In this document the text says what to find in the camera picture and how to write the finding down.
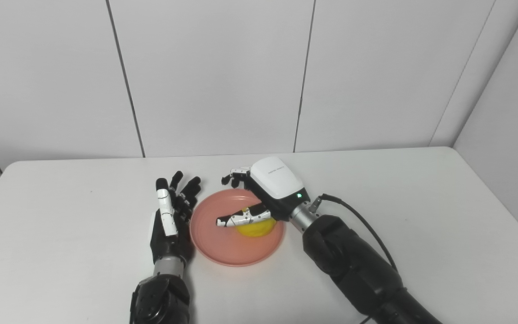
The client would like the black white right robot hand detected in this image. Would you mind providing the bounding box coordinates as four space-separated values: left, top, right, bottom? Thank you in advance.
216 156 311 228

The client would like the pink round plate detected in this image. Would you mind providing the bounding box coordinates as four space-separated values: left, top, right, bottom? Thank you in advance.
189 189 286 268

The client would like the yellow plastic lemon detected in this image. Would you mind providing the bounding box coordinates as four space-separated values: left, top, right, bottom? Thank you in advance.
235 207 277 238

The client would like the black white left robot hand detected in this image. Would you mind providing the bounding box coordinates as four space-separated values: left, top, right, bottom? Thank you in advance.
150 170 202 266

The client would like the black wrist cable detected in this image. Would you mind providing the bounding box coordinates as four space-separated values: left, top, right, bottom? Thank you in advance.
309 193 399 273

